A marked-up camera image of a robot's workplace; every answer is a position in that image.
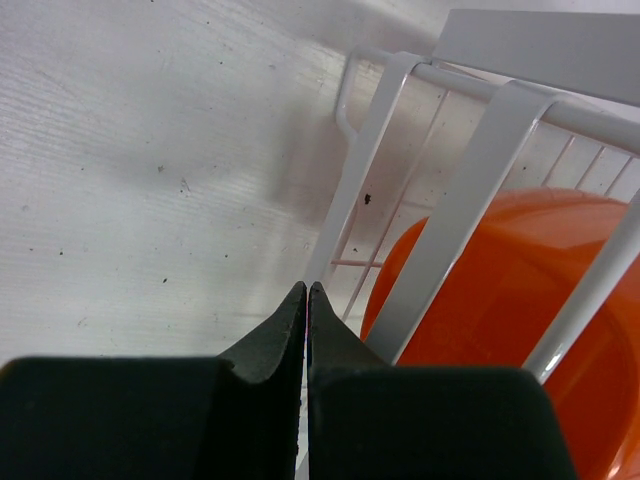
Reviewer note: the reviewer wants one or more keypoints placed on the white wire dish rack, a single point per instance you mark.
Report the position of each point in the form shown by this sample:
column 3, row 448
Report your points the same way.
column 524, row 65

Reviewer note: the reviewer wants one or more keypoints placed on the orange cup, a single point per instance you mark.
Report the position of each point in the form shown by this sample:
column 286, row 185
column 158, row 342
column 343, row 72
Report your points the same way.
column 521, row 264

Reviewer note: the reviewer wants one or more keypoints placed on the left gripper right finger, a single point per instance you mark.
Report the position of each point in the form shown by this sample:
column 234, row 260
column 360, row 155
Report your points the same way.
column 372, row 420

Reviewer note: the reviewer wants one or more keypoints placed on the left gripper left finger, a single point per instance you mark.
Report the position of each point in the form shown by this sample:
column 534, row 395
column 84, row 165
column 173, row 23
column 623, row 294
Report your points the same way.
column 230, row 416

